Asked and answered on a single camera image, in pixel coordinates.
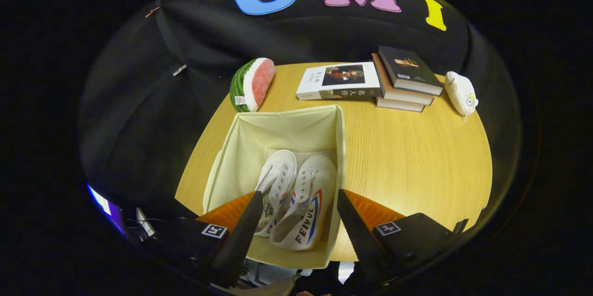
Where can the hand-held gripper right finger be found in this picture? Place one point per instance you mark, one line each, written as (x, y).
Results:
(356, 240)

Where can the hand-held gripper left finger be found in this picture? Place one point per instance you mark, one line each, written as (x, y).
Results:
(241, 240)

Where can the white canvas shoe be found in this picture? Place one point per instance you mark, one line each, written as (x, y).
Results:
(310, 194)
(282, 171)

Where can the cream fabric storage box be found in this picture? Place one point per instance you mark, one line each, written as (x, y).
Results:
(287, 129)

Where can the white electronic device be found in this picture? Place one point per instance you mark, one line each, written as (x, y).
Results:
(146, 224)

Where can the lit computer monitor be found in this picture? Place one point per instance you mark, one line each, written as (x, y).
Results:
(104, 205)

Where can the tan cover book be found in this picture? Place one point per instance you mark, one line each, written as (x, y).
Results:
(398, 105)

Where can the watermelon slice plush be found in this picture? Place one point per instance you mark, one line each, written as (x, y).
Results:
(259, 83)

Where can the white portrait cover book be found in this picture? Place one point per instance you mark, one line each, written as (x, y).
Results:
(315, 85)

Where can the dark cover book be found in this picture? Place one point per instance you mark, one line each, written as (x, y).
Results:
(407, 69)

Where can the white plush toy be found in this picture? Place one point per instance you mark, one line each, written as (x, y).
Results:
(458, 92)

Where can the silver backdrop clip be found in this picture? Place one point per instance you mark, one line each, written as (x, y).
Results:
(179, 70)

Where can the copper backdrop clip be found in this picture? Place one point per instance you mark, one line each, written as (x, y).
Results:
(152, 11)

